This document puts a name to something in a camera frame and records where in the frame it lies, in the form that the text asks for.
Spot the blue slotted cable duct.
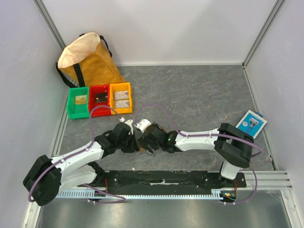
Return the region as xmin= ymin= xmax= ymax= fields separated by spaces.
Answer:
xmin=57 ymin=189 xmax=225 ymax=199

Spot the red plastic bin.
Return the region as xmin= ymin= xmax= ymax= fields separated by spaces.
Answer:
xmin=88 ymin=85 xmax=111 ymax=117

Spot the silver VIP card in bin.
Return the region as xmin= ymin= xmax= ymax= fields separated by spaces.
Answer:
xmin=114 ymin=90 xmax=129 ymax=100

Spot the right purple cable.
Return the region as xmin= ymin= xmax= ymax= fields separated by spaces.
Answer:
xmin=134 ymin=104 xmax=264 ymax=205

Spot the aluminium corner post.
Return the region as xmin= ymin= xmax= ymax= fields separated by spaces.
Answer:
xmin=33 ymin=0 xmax=66 ymax=50
xmin=242 ymin=0 xmax=285 ymax=69

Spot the purple cable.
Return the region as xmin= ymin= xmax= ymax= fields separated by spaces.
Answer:
xmin=134 ymin=104 xmax=264 ymax=205
xmin=28 ymin=105 xmax=126 ymax=205

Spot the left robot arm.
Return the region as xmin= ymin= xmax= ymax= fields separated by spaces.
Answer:
xmin=23 ymin=120 xmax=139 ymax=206

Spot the aluminium corner post right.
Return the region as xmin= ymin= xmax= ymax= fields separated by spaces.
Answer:
xmin=242 ymin=0 xmax=285 ymax=69

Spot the aluminium front rail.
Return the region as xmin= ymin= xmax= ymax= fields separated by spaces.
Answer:
xmin=33 ymin=169 xmax=294 ymax=190

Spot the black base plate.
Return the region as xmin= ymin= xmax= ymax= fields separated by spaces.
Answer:
xmin=90 ymin=171 xmax=247 ymax=190

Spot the black VIP card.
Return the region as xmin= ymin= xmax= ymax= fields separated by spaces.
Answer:
xmin=95 ymin=93 xmax=108 ymax=103

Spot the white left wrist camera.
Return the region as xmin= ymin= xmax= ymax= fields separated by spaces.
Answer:
xmin=119 ymin=117 xmax=133 ymax=134

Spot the aluminium corner post left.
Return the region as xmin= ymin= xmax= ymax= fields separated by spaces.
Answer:
xmin=33 ymin=0 xmax=66 ymax=50

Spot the gold card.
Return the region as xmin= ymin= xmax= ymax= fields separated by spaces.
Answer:
xmin=75 ymin=95 xmax=87 ymax=105

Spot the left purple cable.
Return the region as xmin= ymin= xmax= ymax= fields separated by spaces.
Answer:
xmin=28 ymin=105 xmax=126 ymax=205

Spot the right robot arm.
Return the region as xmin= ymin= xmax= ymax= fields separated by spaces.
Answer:
xmin=135 ymin=119 xmax=254 ymax=187

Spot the tan paper tote bag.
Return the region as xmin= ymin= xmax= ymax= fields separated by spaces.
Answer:
xmin=55 ymin=32 xmax=126 ymax=88

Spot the blue razor box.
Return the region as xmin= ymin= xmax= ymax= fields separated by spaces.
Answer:
xmin=236 ymin=110 xmax=268 ymax=139

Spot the green plastic bin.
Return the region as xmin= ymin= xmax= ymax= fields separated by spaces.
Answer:
xmin=66 ymin=87 xmax=89 ymax=119

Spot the yellow plastic bin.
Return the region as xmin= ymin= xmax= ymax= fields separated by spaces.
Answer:
xmin=109 ymin=82 xmax=133 ymax=114

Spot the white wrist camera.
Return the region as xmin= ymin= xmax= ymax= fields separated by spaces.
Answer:
xmin=135 ymin=119 xmax=152 ymax=133
xmin=119 ymin=117 xmax=133 ymax=134

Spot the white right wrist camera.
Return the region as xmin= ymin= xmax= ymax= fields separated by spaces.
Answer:
xmin=135 ymin=119 xmax=152 ymax=133

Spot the white VIP card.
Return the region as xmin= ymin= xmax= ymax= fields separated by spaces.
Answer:
xmin=115 ymin=100 xmax=130 ymax=109

